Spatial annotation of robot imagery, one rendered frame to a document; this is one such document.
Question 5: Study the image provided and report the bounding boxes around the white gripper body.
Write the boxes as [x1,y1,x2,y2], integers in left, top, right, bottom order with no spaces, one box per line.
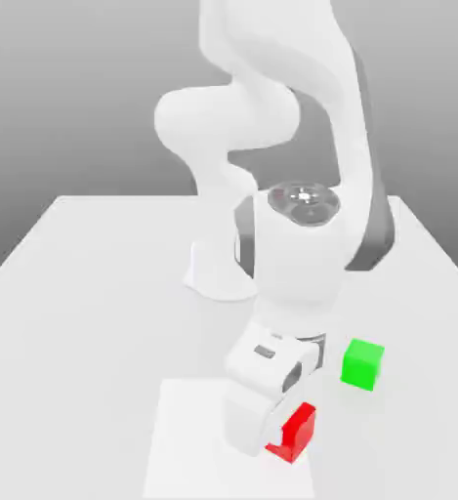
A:
[223,380,292,457]

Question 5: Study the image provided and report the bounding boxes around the small red cube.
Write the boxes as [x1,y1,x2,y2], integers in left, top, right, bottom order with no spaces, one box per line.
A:
[265,402,316,465]

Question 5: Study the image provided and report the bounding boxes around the small green cube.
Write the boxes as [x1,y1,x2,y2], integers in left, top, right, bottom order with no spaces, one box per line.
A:
[340,338,386,393]

